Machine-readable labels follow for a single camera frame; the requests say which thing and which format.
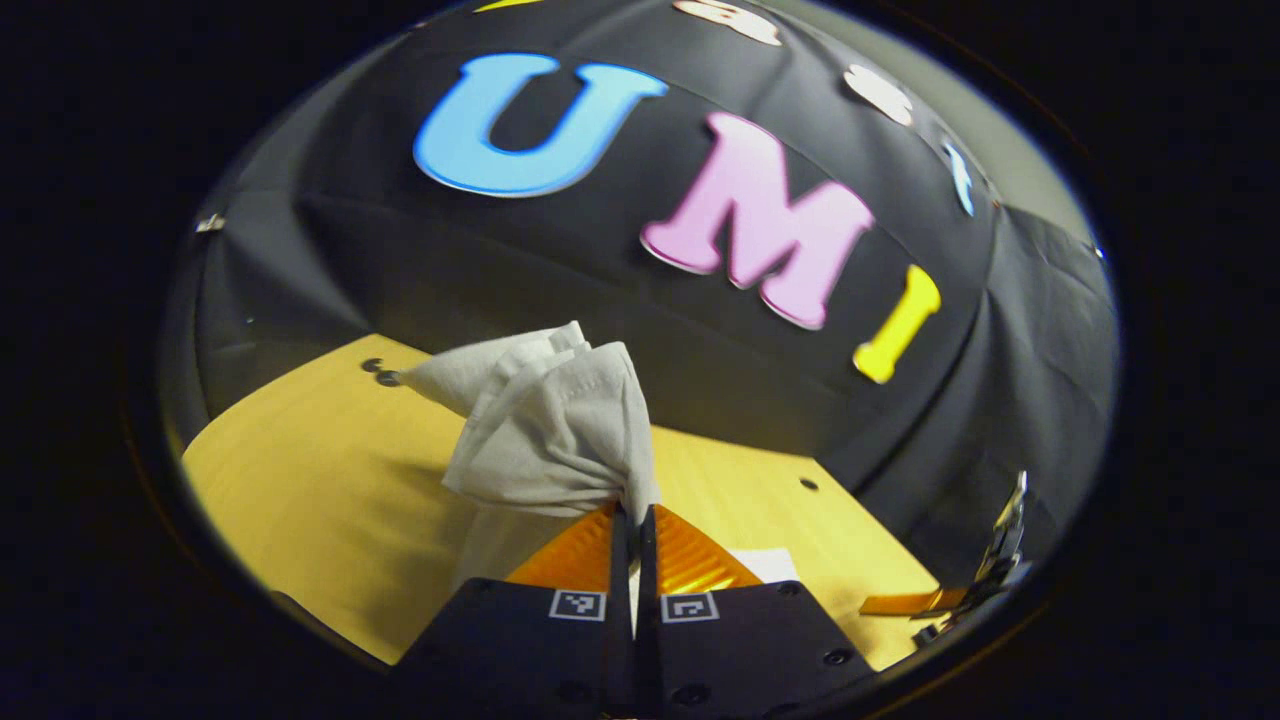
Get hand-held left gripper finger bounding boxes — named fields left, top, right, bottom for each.
left=393, top=503, right=637, bottom=720
left=637, top=505, right=883, bottom=719

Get white jeans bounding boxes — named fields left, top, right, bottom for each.
left=397, top=320, right=801, bottom=641

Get black backdrop cloth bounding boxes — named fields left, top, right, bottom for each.
left=162, top=0, right=1121, bottom=593

